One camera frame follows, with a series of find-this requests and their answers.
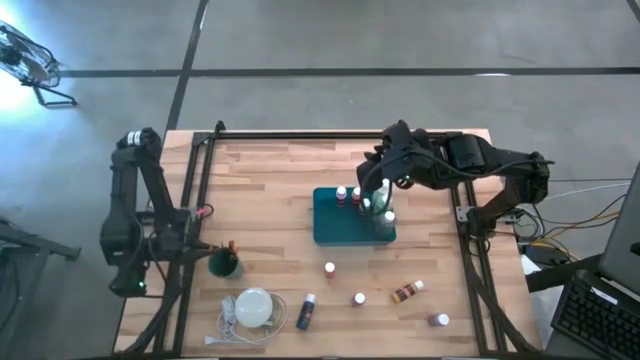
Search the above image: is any teal plastic cup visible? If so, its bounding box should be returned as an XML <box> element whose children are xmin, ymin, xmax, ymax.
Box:
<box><xmin>207</xmin><ymin>245</ymin><xmax>245</xmax><ymax>281</ymax></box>

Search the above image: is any yellow floor cable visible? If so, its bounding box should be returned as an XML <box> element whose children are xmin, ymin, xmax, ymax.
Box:
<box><xmin>539</xmin><ymin>208</ymin><xmax>622</xmax><ymax>242</ymax></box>

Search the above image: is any black aluminium table frame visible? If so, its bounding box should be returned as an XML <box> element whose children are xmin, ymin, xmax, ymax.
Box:
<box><xmin>119</xmin><ymin>128</ymin><xmax>544</xmax><ymax>360</ymax></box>

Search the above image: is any white round lamp with cord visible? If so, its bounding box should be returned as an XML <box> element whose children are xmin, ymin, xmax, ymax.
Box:
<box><xmin>203</xmin><ymin>292</ymin><xmax>290</xmax><ymax>348</ymax></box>

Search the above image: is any grey side desk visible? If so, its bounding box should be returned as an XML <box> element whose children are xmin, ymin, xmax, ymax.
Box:
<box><xmin>0</xmin><ymin>217</ymin><xmax>82</xmax><ymax>360</ymax></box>

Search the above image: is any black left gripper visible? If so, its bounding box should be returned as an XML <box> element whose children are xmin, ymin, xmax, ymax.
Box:
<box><xmin>144</xmin><ymin>227</ymin><xmax>222</xmax><ymax>261</ymax></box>

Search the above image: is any teal plastic bin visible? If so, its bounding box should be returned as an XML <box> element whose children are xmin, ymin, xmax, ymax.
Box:
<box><xmin>312</xmin><ymin>186</ymin><xmax>398</xmax><ymax>247</ymax></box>

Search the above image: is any blue power strip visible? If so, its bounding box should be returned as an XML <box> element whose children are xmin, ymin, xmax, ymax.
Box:
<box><xmin>522</xmin><ymin>241</ymin><xmax>569</xmax><ymax>267</ymax></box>

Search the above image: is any yellow paint bottle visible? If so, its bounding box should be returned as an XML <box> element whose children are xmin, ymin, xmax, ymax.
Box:
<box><xmin>390</xmin><ymin>279</ymin><xmax>426</xmax><ymax>306</ymax></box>

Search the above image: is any large white paint bottle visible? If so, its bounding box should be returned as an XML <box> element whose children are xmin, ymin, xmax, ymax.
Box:
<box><xmin>372</xmin><ymin>177</ymin><xmax>395</xmax><ymax>201</ymax></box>

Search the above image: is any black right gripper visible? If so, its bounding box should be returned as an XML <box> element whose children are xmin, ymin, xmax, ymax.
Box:
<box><xmin>357</xmin><ymin>119</ymin><xmax>434</xmax><ymax>217</ymax></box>

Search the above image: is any large dark blue paint bottle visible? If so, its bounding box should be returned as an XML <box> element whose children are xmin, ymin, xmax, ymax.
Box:
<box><xmin>374</xmin><ymin>209</ymin><xmax>399</xmax><ymax>239</ymax></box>

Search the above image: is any white floor cable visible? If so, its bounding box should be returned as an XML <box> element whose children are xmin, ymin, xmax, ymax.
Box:
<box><xmin>544</xmin><ymin>182</ymin><xmax>632</xmax><ymax>202</ymax></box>

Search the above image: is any black keyboard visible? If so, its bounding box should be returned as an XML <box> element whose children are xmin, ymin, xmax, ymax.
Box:
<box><xmin>549</xmin><ymin>268</ymin><xmax>640</xmax><ymax>360</ymax></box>

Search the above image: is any black wire cage fan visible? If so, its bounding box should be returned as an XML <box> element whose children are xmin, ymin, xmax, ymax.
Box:
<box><xmin>0</xmin><ymin>18</ymin><xmax>79</xmax><ymax>109</ymax></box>

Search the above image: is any steel table lamp white shade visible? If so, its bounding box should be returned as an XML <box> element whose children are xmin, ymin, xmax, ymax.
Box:
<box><xmin>233</xmin><ymin>286</ymin><xmax>275</xmax><ymax>330</ymax></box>

